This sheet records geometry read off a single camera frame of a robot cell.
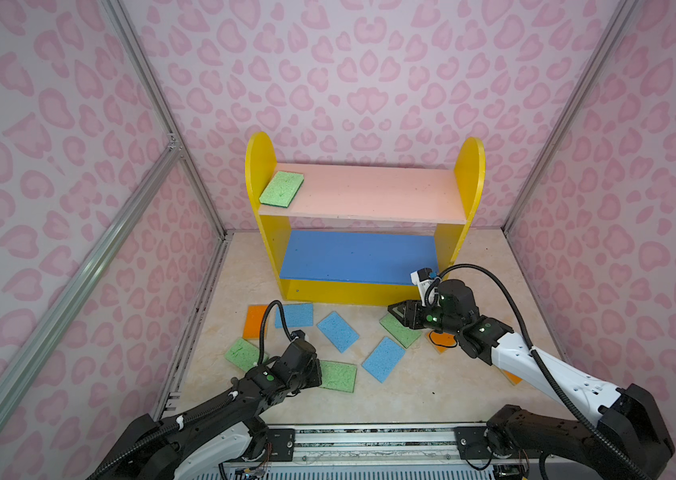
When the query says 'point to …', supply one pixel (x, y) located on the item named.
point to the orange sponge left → (253, 321)
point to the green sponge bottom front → (338, 375)
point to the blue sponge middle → (336, 329)
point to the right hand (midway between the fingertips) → (394, 307)
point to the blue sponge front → (384, 359)
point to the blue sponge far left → (295, 315)
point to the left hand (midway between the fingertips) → (323, 366)
